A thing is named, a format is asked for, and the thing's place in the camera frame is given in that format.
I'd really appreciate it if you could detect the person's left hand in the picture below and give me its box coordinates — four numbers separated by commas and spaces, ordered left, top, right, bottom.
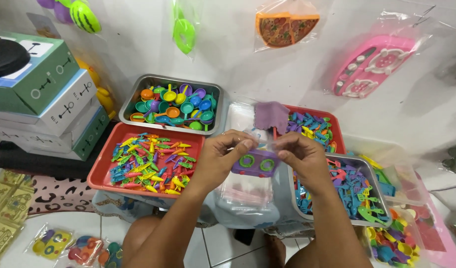
197, 129, 259, 187

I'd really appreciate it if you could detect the person's right hand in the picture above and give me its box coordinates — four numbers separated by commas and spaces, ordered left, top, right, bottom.
274, 131, 330, 189

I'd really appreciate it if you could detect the purple toy stove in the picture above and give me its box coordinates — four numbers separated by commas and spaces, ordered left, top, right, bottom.
231, 149, 283, 178

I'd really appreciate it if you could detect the small clear plastic bag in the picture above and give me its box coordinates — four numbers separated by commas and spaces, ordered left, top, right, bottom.
243, 127, 286, 159

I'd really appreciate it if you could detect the heap of blue purple toys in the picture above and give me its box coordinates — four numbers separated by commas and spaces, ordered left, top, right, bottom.
286, 112, 337, 152

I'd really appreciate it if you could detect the stack of clear plastic bags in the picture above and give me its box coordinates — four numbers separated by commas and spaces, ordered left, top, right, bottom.
215, 102, 281, 225

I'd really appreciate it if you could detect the red tray with blue toys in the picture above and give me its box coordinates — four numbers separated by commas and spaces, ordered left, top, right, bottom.
283, 104, 346, 154

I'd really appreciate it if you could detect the heap of toy utensils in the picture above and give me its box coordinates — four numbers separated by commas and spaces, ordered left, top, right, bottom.
293, 158, 388, 225

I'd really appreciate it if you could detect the purple toy spatula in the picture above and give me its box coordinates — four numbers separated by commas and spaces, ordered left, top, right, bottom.
254, 101, 290, 140

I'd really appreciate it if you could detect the heap of small toy vegetables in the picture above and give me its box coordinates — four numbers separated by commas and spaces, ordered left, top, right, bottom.
110, 133, 197, 196

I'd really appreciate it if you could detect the heap of colourful toy pans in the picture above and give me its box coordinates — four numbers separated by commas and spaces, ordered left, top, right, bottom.
130, 83, 217, 132

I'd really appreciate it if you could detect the metal tray with toy utensils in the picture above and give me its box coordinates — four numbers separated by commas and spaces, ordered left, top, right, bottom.
287, 152, 392, 228

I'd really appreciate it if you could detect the clear plastic tub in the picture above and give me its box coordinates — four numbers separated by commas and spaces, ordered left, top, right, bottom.
343, 133, 430, 208

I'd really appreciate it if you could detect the person's right leg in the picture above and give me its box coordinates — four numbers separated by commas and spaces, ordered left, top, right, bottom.
264, 234, 320, 268

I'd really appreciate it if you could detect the person's leg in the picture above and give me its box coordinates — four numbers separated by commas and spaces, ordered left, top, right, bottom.
122, 214, 165, 268
264, 234, 320, 268

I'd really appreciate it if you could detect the metal tray with toy pans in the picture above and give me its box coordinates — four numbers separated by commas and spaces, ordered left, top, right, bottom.
119, 74, 224, 135

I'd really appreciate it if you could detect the light blue table cloth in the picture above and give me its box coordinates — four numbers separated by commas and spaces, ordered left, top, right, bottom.
92, 188, 315, 239

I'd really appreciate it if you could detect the hanging bag with pink stove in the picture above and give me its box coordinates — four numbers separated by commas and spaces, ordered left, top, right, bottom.
330, 11, 442, 100

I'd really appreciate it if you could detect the person's left leg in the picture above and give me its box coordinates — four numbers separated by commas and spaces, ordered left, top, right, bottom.
122, 214, 165, 268

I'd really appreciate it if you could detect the red tray with toy vegetables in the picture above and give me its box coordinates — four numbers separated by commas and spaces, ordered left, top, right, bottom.
87, 122, 206, 199

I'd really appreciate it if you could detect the clear tub of mixed toys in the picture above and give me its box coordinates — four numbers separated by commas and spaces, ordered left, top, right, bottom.
364, 204, 426, 268

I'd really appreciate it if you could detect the hanging bag with green toy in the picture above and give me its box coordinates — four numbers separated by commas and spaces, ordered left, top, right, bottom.
171, 0, 199, 58

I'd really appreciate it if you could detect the hanging bag with toy pizza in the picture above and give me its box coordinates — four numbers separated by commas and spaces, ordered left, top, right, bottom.
253, 0, 322, 53

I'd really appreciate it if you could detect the yellow toy duck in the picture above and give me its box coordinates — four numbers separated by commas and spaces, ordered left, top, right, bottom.
75, 57, 116, 119

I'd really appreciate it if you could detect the packet with green orange toys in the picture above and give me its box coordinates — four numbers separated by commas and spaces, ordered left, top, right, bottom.
98, 240, 124, 268

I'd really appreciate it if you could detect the pink plastic tray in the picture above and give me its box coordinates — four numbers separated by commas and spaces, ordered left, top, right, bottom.
408, 170, 456, 268

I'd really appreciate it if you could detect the packet with red blue toys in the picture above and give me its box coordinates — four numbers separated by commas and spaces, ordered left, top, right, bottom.
66, 234, 105, 267

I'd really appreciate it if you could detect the leopard print cloth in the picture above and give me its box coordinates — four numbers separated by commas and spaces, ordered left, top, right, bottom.
28, 175, 99, 216

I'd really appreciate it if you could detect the black low table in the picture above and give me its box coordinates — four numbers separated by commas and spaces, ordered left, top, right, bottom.
0, 122, 119, 181

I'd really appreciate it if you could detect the stack of green white boxes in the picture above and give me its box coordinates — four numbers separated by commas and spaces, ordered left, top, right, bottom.
0, 30, 111, 162

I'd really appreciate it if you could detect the packet with yellow toy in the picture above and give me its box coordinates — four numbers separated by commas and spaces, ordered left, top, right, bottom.
26, 223, 74, 262

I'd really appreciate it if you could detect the hanging bag with watermelon toy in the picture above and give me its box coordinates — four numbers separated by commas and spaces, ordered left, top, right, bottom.
36, 0, 102, 35

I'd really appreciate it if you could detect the stack of yellow printed sheets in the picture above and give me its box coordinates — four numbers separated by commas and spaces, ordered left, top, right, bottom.
0, 170, 35, 263

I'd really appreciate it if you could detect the black round disc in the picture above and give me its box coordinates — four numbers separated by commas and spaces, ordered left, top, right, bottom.
0, 38, 31, 80

